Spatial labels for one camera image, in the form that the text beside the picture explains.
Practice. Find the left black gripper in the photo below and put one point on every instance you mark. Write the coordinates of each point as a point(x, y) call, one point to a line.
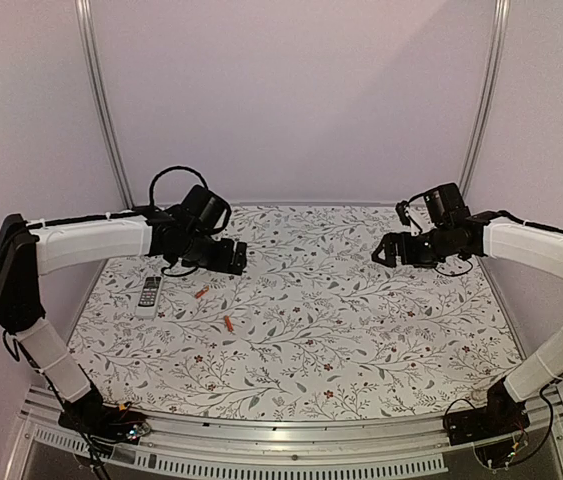
point(222, 263)

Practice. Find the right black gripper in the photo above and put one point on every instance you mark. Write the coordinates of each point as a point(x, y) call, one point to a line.
point(399, 247)

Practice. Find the orange battery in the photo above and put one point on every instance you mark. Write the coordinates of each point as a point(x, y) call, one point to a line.
point(202, 292)
point(228, 324)

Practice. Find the white remote control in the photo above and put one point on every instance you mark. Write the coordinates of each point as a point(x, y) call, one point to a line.
point(149, 296)

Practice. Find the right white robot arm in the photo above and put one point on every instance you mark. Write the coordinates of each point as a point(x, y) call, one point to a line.
point(497, 235)

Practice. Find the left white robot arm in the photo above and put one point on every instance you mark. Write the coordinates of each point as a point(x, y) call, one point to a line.
point(185, 233)

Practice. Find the floral patterned table mat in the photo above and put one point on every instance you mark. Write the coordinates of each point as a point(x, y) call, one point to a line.
point(321, 332)

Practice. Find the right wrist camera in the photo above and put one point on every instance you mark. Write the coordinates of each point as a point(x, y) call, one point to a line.
point(402, 210)

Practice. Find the front aluminium rail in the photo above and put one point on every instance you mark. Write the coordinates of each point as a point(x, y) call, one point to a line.
point(187, 447)

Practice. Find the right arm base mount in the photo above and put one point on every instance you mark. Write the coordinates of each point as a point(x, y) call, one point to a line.
point(500, 416)

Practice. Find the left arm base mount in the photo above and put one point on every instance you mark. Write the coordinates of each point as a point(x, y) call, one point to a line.
point(93, 418)

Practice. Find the right aluminium frame post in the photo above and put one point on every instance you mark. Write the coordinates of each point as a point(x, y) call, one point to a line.
point(487, 95)

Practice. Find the aluminium frame post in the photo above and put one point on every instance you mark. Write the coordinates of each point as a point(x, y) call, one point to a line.
point(487, 95)
point(85, 22)

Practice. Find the left aluminium frame post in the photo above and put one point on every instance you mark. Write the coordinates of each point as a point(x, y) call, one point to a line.
point(85, 22)

